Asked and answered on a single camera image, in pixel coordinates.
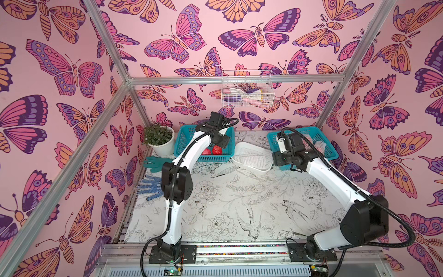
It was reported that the netted apple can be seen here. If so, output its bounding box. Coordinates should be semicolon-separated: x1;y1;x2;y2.
314;141;326;155
212;145;223;156

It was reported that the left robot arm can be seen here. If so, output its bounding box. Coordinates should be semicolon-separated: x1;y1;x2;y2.
158;123;233;256

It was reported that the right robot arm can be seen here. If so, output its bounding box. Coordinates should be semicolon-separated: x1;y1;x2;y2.
272;150;415;255

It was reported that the right teal plastic basket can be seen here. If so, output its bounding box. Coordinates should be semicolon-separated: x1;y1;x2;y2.
267;127;338;174

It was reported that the teal plastic basket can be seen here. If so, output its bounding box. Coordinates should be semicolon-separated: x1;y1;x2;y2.
174;125;235;163
267;127;338;174

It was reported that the left teal plastic basket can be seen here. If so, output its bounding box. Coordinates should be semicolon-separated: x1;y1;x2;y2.
174;125;235;163

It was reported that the white plastic tray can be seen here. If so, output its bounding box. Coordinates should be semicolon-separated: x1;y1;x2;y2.
231;142;273;175

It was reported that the potted green plant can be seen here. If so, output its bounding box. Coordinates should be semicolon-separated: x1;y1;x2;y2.
143;124;175;158

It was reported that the green garden glove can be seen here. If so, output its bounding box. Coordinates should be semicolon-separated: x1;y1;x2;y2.
143;157;173;173

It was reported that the blue dotted work glove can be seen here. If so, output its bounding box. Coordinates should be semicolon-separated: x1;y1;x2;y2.
136;175;164;202

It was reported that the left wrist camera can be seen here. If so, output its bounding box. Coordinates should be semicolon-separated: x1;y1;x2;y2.
206;111;229;128

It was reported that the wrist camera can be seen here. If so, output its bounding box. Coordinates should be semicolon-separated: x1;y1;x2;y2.
206;111;229;128
276;132;306;153

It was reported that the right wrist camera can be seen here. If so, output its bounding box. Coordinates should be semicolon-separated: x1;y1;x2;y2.
276;132;306;153

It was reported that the white wire wall basket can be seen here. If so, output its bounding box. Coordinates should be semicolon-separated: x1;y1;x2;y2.
220;75;275;108

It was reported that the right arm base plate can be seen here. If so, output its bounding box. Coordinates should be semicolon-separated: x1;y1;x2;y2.
287;242;338;262

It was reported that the aluminium front rail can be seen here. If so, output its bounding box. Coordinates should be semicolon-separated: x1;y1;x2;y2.
93;240;392;277

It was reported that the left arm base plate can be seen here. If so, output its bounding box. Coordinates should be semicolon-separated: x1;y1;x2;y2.
149;245;197;264

